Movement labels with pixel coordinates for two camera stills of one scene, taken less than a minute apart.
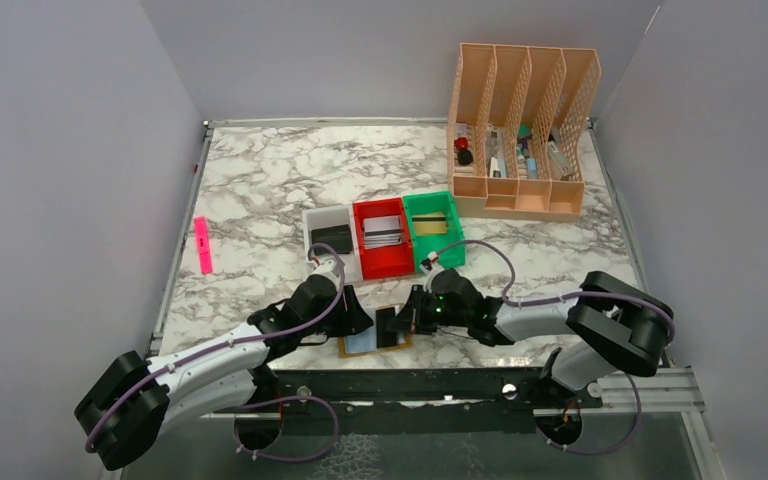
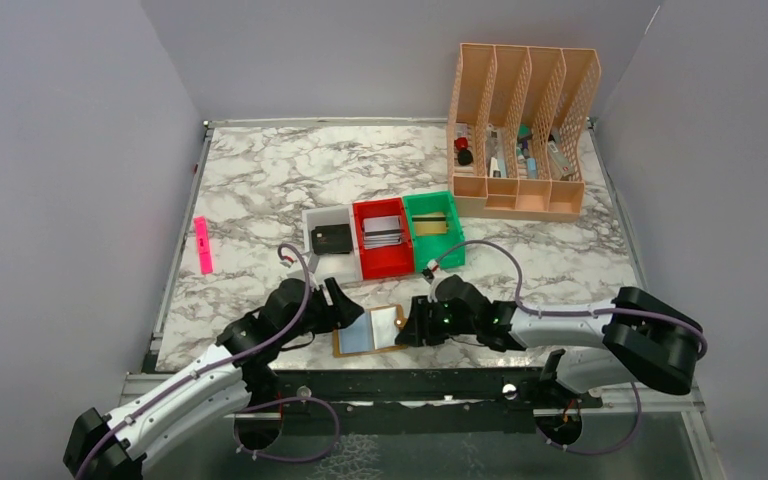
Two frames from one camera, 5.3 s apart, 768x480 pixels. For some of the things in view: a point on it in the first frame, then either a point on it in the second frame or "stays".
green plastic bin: [424, 245] stays
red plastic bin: [389, 260] stays
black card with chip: [384, 337] → [334, 237]
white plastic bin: [333, 216] stays
